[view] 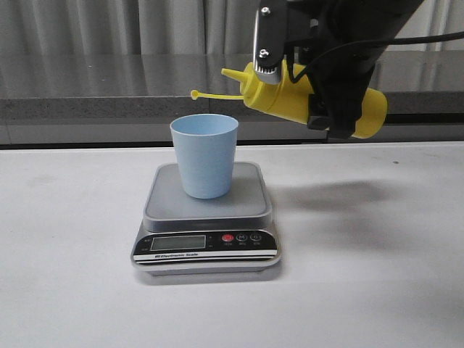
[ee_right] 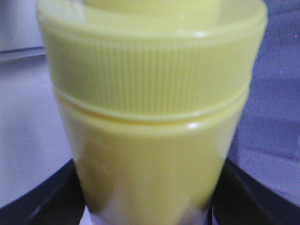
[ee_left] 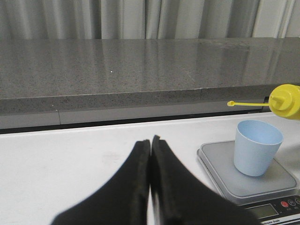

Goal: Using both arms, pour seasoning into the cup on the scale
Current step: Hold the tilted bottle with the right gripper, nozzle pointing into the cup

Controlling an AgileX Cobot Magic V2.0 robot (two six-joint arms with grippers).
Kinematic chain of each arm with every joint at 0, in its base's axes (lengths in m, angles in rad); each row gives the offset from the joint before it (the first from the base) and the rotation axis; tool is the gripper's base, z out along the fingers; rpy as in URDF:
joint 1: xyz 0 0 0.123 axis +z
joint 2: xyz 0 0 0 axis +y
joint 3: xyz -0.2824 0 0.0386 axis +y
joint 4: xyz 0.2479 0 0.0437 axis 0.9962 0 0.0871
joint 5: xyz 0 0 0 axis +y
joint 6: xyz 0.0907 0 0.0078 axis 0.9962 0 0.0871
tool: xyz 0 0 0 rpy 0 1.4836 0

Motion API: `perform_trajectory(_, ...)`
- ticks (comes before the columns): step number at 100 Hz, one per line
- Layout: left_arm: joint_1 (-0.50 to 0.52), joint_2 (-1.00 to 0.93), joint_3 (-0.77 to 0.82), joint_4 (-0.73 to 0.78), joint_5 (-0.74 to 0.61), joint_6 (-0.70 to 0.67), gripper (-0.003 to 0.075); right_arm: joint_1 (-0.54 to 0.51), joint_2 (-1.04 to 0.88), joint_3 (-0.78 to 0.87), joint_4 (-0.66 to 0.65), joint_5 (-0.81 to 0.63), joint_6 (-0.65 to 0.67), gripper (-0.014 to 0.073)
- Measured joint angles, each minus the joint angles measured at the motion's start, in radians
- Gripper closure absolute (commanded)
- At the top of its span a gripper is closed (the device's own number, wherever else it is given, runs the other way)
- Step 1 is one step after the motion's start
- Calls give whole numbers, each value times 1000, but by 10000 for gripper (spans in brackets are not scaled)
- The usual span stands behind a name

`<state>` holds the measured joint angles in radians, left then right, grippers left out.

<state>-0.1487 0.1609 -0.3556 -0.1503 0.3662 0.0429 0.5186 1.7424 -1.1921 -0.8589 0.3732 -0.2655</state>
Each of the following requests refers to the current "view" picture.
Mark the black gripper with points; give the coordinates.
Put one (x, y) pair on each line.
(335, 44)

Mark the yellow squeeze bottle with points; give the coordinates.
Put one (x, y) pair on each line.
(291, 101)

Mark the light blue plastic cup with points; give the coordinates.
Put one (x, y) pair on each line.
(205, 146)

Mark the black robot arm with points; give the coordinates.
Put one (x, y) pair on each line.
(334, 46)

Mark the silver digital kitchen scale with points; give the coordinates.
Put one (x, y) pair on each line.
(182, 235)

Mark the grey stone countertop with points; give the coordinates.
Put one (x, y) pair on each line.
(117, 100)

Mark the grey curtain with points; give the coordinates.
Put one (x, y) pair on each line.
(127, 27)

